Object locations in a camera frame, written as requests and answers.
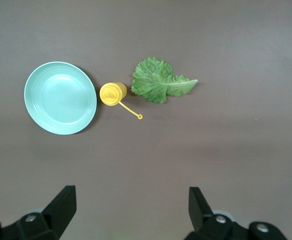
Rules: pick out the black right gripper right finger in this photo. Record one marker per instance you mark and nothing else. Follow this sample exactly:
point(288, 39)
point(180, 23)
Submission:
point(205, 220)

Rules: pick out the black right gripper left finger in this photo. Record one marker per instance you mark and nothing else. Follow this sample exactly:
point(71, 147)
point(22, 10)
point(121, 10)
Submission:
point(51, 217)

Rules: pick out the yellow mustard squeeze bottle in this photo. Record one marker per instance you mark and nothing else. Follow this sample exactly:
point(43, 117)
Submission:
point(112, 92)

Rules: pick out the green lettuce leaf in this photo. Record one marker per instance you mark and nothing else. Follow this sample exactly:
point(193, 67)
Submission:
point(155, 82)

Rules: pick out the mint green plate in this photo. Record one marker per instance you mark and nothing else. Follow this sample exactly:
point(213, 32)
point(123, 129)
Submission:
point(61, 97)

